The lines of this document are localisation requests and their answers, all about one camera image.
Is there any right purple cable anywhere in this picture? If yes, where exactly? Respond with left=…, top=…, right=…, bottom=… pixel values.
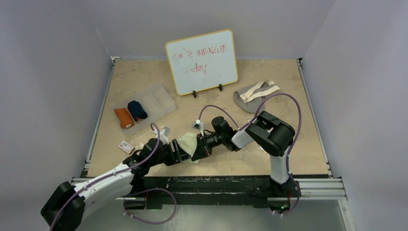
left=198, top=92, right=302, bottom=218

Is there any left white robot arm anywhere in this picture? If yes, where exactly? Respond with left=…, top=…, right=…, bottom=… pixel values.
left=40, top=138, right=191, bottom=231

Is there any small red white tag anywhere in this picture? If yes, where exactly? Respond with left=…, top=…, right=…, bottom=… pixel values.
left=118, top=141, right=135, bottom=154

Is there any grey underwear with beige band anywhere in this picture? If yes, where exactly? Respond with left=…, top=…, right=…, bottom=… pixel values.
left=232, top=80, right=280, bottom=114

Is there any purple cable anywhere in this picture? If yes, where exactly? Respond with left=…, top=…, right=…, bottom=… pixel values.
left=49, top=123, right=177, bottom=231
left=198, top=92, right=302, bottom=218

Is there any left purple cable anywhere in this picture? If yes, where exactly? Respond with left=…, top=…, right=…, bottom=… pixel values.
left=49, top=123, right=177, bottom=231

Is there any navy rolled underwear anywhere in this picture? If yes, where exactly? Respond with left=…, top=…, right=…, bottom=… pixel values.
left=127, top=101, right=148, bottom=121

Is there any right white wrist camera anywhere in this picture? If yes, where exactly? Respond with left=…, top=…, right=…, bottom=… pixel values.
left=192, top=119, right=204, bottom=130

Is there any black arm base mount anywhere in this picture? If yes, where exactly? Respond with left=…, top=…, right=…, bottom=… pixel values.
left=124, top=175, right=301, bottom=213

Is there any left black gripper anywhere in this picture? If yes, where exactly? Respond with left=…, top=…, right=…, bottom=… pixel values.
left=148, top=140, right=190, bottom=167

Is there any whiteboard with yellow frame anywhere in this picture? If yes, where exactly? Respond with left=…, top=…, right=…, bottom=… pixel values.
left=165, top=29, right=239, bottom=96

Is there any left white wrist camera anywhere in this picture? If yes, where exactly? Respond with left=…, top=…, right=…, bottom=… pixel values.
left=153, top=127, right=170, bottom=145

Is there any pale yellow underwear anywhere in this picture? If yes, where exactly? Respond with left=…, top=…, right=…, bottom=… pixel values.
left=177, top=132, right=198, bottom=157

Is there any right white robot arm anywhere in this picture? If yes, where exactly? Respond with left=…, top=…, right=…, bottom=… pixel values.
left=191, top=111, right=295, bottom=196

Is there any orange rolled underwear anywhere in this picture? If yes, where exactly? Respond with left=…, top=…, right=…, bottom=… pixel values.
left=114, top=108, right=135, bottom=129

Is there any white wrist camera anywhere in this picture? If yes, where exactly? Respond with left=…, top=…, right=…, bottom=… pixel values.
left=153, top=127, right=170, bottom=145
left=192, top=119, right=204, bottom=130

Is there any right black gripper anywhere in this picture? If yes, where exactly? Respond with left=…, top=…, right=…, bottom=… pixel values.
left=192, top=132, right=225, bottom=161

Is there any clear plastic divided tray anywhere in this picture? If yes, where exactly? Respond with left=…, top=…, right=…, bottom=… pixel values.
left=110, top=83, right=176, bottom=137

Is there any aluminium frame rail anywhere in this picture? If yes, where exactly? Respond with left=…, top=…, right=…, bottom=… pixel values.
left=64, top=173, right=354, bottom=231

